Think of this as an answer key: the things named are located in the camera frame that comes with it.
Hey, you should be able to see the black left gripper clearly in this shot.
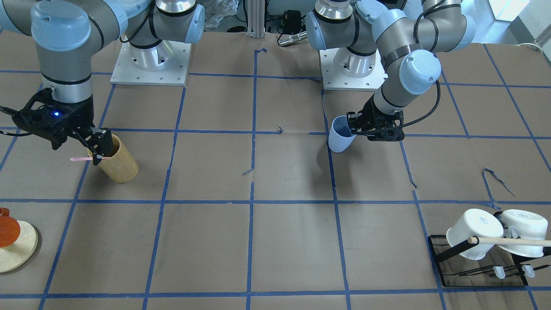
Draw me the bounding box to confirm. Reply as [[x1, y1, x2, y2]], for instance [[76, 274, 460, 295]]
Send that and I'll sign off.
[[347, 97, 405, 142]]

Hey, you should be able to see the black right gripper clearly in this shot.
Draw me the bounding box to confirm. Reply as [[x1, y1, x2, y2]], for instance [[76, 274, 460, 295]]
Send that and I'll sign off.
[[11, 88, 113, 166]]

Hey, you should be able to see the light blue plastic cup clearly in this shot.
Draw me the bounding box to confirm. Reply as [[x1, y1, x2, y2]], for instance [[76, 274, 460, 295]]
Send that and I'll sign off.
[[328, 115, 356, 153]]

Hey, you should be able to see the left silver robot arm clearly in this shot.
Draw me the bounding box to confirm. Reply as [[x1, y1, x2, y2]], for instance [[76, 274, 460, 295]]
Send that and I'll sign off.
[[305, 0, 477, 142]]

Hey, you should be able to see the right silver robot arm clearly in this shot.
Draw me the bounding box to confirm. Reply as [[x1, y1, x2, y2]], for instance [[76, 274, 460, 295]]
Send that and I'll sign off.
[[0, 0, 205, 165]]

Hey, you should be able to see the bamboo cylinder holder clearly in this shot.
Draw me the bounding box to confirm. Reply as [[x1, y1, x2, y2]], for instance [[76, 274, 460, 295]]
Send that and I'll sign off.
[[99, 135, 139, 183]]

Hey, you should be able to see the orange mug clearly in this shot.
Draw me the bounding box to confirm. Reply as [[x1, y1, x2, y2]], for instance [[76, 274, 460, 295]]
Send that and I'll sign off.
[[0, 208, 21, 248]]

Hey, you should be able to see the wooden mug tree stand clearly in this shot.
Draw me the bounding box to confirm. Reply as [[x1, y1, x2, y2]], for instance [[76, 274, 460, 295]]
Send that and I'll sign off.
[[0, 220, 39, 273]]

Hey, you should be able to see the white mug near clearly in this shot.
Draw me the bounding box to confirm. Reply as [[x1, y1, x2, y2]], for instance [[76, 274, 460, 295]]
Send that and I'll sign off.
[[446, 208, 504, 247]]

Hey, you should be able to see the white mug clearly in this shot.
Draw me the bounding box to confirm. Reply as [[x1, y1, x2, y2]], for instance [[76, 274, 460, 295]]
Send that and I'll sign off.
[[498, 209, 548, 258], [446, 208, 504, 247]]

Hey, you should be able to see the white mug far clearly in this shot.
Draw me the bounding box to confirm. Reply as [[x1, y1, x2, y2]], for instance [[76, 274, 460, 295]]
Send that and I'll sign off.
[[498, 209, 548, 258]]

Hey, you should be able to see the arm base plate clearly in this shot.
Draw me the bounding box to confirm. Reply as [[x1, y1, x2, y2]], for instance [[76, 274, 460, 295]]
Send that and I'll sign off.
[[319, 47, 387, 92], [110, 40, 193, 87]]

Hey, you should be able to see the aluminium frame post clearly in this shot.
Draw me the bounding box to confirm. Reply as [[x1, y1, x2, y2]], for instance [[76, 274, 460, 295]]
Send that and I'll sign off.
[[244, 0, 267, 40]]

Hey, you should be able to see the black wire mug rack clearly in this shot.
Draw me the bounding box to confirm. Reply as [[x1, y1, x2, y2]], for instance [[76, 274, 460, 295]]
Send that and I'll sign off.
[[427, 211, 550, 287]]

